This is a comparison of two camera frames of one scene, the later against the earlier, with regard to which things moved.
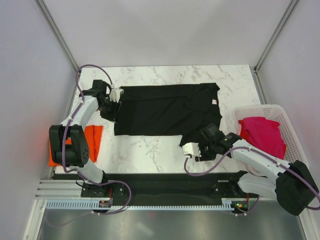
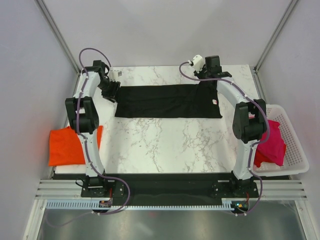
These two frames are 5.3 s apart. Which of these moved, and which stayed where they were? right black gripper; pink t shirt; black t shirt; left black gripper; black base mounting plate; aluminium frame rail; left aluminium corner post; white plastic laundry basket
Moved: black t shirt; right black gripper; left black gripper
Stayed: left aluminium corner post; black base mounting plate; aluminium frame rail; pink t shirt; white plastic laundry basket
